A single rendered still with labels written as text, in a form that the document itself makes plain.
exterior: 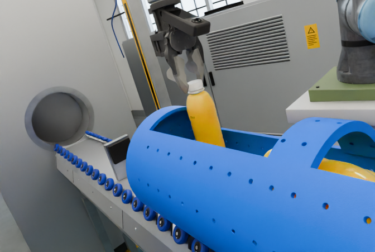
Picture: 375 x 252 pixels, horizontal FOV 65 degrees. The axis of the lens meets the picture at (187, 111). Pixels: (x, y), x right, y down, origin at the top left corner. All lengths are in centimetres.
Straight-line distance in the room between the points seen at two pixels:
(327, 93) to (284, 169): 42
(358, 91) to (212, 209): 45
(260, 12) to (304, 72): 49
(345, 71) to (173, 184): 51
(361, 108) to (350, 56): 14
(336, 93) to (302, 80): 132
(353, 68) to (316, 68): 125
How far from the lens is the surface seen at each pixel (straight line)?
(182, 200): 55
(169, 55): 66
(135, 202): 93
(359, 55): 80
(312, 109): 77
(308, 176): 39
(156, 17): 72
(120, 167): 119
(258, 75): 224
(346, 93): 78
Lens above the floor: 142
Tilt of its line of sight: 16 degrees down
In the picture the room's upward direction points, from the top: 16 degrees counter-clockwise
